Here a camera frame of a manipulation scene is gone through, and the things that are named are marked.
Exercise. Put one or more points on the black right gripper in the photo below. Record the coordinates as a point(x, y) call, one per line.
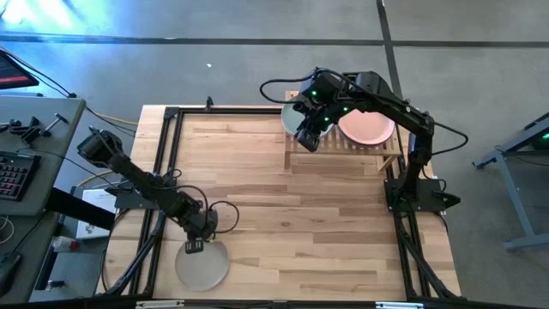
point(316, 115)

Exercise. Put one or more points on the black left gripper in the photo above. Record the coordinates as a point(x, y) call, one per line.
point(201, 225)

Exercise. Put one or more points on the sage green plate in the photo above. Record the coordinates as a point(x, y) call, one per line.
point(291, 118)

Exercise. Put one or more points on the beige grey plate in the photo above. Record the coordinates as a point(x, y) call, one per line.
point(201, 269)

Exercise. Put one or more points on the light peach plate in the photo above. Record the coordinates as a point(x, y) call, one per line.
point(366, 129)

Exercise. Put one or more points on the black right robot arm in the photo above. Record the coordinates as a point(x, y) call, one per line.
point(403, 111)

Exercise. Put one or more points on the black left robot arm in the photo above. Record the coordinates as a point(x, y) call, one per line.
point(137, 176)

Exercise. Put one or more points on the wooden slatted shelf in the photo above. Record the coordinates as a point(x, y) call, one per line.
point(343, 148)

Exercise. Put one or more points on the white printed booklet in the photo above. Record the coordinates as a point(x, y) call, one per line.
point(96, 214)

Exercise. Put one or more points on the black flat beam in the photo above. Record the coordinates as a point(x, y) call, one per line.
point(81, 209)

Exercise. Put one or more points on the clear bottle red cap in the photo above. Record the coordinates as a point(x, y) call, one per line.
point(64, 244)

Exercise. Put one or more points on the small black bolt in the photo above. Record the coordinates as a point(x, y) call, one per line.
point(55, 284)

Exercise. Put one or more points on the grey side desk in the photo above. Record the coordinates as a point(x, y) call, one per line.
point(43, 129)

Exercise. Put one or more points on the backlit black keyboard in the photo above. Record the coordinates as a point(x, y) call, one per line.
point(17, 173)

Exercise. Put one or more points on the black metal clamp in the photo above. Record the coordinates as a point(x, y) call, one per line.
point(28, 129)

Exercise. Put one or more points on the black computer mouse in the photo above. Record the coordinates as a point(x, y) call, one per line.
point(7, 272)

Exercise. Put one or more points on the grey metal desk stand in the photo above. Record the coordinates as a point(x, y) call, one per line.
point(514, 201)

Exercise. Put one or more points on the black device green light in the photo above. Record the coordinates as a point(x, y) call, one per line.
point(538, 137)

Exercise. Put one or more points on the black computer monitor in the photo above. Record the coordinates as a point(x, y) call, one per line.
point(13, 73)

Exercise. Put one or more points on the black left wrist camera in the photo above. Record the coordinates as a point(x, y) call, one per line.
point(194, 246)

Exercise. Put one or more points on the black aluminium table frame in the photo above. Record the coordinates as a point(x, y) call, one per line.
point(231, 110)

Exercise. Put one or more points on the silver metal bracket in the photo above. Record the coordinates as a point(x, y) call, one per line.
point(399, 305)
point(159, 304)

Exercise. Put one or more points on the small black rail clip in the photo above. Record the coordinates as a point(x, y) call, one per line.
point(209, 103)

